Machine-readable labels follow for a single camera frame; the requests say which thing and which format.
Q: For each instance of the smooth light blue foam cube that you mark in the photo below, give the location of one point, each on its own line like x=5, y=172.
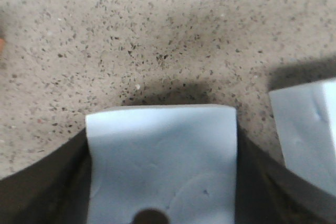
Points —
x=178, y=159

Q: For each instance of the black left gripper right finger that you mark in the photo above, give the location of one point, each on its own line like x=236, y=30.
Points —
x=267, y=192

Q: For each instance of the textured light blue foam cube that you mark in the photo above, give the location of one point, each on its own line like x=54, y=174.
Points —
x=305, y=123

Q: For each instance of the dented orange foam cube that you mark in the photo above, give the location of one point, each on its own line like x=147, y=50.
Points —
x=2, y=44

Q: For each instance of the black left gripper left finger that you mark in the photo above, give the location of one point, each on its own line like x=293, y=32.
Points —
x=55, y=189

